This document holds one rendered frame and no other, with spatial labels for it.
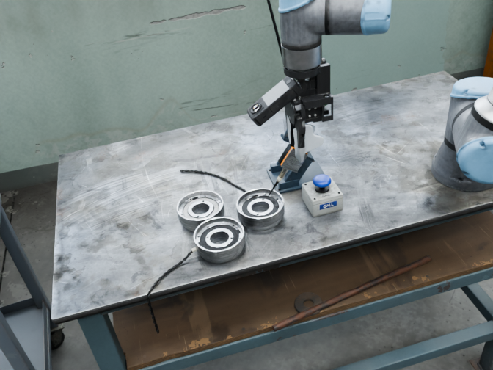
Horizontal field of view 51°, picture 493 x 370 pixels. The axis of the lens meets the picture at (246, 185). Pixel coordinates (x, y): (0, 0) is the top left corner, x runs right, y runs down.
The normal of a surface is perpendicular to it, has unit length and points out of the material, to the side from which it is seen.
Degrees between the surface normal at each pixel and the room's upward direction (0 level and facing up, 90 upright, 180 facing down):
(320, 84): 90
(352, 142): 0
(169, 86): 90
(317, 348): 0
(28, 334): 0
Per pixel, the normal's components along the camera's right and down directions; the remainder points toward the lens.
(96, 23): 0.26, 0.57
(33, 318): -0.09, -0.80
